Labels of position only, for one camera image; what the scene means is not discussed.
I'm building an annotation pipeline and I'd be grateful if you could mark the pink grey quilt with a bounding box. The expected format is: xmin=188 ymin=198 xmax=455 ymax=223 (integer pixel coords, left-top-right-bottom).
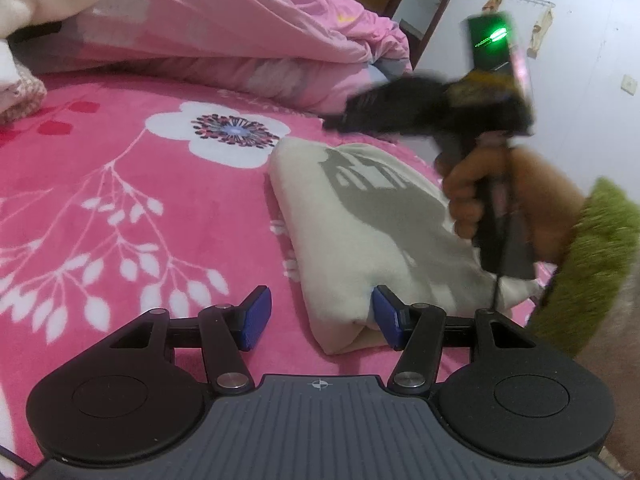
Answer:
xmin=10 ymin=0 xmax=414 ymax=112

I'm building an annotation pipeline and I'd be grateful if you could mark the wall hook rack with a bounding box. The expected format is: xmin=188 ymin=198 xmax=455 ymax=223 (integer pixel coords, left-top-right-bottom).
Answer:
xmin=494 ymin=0 xmax=557 ymax=11

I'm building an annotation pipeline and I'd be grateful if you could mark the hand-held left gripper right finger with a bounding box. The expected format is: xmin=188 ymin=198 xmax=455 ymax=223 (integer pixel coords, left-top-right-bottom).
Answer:
xmin=372 ymin=284 xmax=538 ymax=396

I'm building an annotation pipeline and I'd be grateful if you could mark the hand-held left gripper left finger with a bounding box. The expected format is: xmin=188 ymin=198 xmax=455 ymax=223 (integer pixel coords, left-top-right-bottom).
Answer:
xmin=107 ymin=285 xmax=273 ymax=396

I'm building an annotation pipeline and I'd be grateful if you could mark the pink floral blanket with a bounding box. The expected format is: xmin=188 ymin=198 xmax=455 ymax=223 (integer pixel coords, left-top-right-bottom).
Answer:
xmin=0 ymin=67 xmax=556 ymax=480

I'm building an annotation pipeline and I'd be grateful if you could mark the person's right hand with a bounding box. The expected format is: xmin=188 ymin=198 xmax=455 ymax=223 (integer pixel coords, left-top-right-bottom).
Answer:
xmin=442 ymin=142 xmax=586 ymax=262

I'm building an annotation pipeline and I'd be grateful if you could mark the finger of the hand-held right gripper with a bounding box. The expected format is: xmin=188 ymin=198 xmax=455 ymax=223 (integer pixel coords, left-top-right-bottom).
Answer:
xmin=322 ymin=87 xmax=381 ymax=133

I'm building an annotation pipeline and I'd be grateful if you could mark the dark door frame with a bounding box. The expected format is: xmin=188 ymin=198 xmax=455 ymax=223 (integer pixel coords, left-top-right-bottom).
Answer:
xmin=385 ymin=0 xmax=469 ymax=72

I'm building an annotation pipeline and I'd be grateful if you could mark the beige zip jacket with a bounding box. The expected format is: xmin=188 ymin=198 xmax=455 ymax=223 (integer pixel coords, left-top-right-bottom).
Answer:
xmin=269 ymin=137 xmax=542 ymax=357

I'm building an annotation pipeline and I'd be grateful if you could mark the long hanging cloth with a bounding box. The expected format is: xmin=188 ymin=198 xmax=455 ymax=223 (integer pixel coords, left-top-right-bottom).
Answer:
xmin=529 ymin=9 xmax=554 ymax=59

